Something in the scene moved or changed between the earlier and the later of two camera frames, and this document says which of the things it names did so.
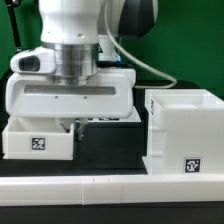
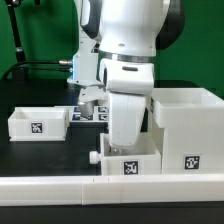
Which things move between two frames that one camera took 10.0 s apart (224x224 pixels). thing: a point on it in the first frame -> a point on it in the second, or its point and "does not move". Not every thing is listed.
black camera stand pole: (12, 4) does not move
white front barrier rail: (111, 189) does not move
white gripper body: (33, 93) -> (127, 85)
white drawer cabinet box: (184, 132) does not move
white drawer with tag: (37, 138) -> (142, 158)
